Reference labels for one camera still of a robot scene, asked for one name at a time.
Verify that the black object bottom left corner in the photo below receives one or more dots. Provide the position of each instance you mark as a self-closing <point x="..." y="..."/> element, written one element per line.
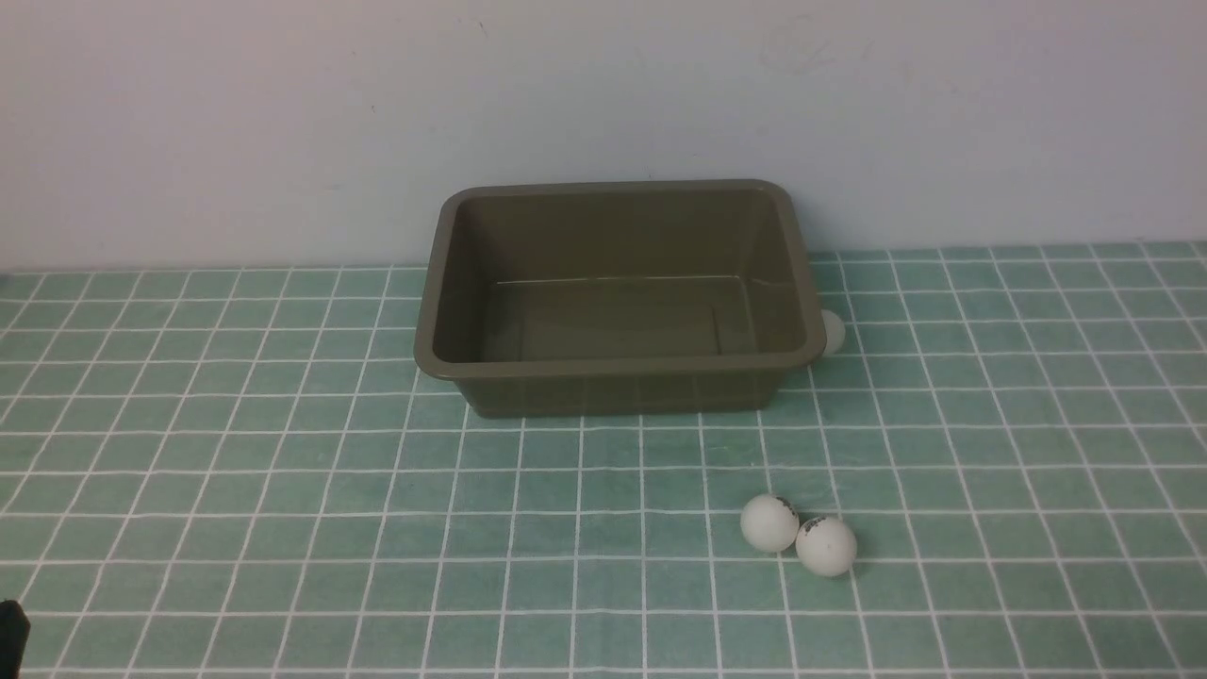
<point x="14" y="631"/>

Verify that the white ping-pong ball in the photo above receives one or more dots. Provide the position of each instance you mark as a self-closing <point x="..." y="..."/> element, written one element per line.
<point x="826" y="546"/>
<point x="769" y="524"/>

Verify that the olive plastic storage bin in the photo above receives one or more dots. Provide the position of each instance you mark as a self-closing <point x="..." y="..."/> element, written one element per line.
<point x="618" y="298"/>

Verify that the green checkered tablecloth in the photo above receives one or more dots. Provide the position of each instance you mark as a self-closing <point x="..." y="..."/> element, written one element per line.
<point x="240" y="473"/>

